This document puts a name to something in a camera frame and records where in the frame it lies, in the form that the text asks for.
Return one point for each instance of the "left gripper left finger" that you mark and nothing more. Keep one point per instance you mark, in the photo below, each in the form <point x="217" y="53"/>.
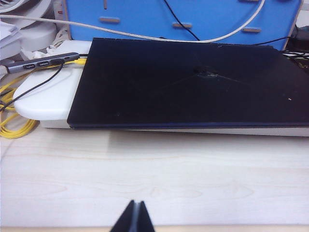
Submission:
<point x="126" y="221"/>

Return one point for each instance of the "white desk fan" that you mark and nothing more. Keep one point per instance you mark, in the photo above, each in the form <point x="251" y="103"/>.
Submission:
<point x="36" y="33"/>

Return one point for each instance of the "grey USB hub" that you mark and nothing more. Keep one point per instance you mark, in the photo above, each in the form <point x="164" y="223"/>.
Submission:
<point x="36" y="64"/>

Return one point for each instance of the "white paper stack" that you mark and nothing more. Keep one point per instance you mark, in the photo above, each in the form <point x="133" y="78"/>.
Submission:
<point x="7" y="36"/>

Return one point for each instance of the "black closed laptop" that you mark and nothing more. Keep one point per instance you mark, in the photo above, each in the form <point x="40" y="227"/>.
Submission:
<point x="169" y="84"/>

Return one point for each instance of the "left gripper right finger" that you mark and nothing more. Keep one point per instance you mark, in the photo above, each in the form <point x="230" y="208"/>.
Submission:
<point x="144" y="221"/>

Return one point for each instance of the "white power strip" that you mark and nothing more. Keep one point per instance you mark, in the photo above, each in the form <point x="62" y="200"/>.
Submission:
<point x="61" y="12"/>

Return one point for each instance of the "white laptop stand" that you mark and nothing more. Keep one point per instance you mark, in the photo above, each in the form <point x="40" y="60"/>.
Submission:
<point x="48" y="101"/>

